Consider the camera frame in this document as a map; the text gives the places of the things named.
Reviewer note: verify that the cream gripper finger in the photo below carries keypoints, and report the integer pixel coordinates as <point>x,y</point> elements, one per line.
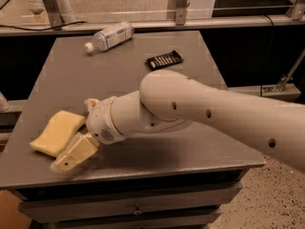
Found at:
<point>77,153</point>
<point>91,103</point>

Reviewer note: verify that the round drawer knob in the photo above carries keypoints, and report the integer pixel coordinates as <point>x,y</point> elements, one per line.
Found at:
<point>137,211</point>

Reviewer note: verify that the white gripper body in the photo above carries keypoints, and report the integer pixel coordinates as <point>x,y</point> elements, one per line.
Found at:
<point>101,120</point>

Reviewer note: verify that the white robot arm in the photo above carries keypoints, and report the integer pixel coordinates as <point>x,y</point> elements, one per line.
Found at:
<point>168,100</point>

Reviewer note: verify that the black rxbar chocolate wrapper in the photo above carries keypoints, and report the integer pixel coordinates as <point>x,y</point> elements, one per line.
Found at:
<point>164,60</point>

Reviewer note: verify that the yellow sponge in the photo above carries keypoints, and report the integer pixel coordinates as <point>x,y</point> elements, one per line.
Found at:
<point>58,133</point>

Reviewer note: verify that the metal upright bracket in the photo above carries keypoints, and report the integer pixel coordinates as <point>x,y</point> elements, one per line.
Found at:
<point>180,12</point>

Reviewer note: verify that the clear plastic water bottle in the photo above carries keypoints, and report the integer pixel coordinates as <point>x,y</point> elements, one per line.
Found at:
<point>110,37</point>

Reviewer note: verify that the grey drawer cabinet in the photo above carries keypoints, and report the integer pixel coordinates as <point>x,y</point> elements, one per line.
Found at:
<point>179,180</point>

